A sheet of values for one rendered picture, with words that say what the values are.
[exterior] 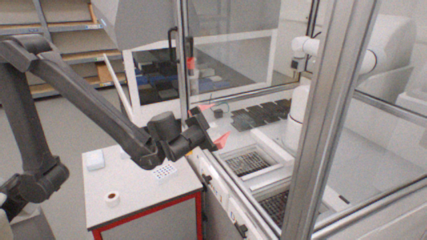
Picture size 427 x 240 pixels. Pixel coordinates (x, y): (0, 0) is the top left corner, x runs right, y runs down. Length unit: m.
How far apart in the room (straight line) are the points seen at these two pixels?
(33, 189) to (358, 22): 0.86
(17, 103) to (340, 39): 0.74
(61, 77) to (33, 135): 0.20
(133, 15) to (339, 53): 1.33
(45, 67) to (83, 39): 4.42
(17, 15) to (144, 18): 3.53
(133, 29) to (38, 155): 1.05
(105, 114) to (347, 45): 0.55
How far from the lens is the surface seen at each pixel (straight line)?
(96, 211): 1.45
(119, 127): 0.68
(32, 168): 0.87
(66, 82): 0.70
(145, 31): 1.71
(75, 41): 5.12
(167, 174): 1.48
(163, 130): 0.64
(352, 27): 0.54
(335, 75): 0.57
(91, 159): 1.71
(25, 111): 0.81
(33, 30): 4.59
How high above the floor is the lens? 1.77
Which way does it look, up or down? 30 degrees down
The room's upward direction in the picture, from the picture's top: straight up
